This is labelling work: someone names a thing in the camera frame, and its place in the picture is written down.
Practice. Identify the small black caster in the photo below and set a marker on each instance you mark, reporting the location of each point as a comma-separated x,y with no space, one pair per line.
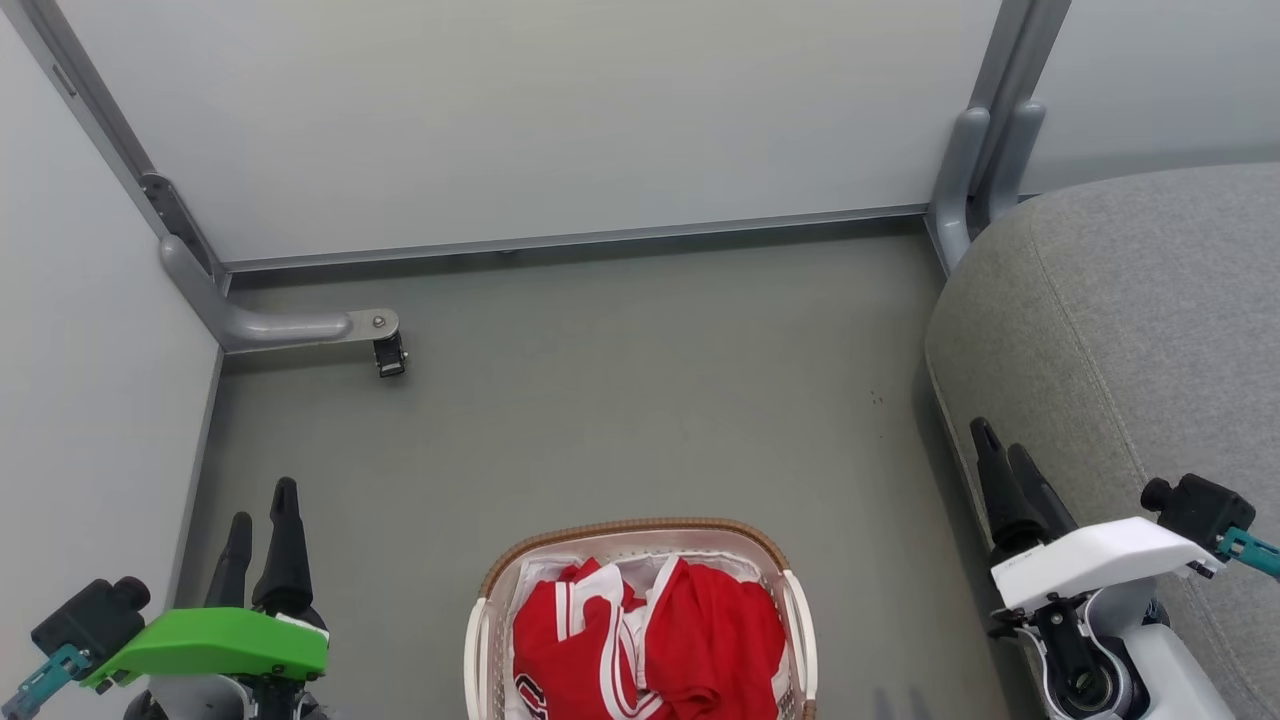
390,358

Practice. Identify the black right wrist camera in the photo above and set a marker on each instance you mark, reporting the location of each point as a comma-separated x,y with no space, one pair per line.
1200,510

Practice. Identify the grey partition bottom rail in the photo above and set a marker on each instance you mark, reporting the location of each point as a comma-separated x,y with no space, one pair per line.
600,240

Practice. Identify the long grey partition foot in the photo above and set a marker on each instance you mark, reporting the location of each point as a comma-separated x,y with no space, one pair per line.
280,328

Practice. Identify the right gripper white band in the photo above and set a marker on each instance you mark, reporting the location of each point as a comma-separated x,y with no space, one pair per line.
1100,560

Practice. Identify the red and white garment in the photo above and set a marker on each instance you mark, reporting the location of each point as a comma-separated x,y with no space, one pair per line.
720,640

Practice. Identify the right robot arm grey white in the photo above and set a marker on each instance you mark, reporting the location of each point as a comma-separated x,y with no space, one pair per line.
1180,670

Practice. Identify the short grey partition foot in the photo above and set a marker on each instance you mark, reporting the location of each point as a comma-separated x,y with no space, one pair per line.
1015,150
955,180

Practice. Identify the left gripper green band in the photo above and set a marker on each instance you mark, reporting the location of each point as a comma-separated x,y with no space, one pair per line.
220,645

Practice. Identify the black post bracket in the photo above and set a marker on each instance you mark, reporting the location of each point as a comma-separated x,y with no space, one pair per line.
175,215

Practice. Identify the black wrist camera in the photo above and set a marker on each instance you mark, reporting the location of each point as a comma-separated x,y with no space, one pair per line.
90,615
1200,510

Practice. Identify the white laundry basket brown rim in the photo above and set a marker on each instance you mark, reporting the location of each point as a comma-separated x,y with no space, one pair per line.
640,525

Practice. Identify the grey metal partition post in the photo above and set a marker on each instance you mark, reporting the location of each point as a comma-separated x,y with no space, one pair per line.
95,100
1020,50

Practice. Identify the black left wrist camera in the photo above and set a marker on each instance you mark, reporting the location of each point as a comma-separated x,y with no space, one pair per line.
90,615

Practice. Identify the grey fabric sofa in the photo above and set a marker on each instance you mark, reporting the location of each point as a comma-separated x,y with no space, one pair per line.
1130,330

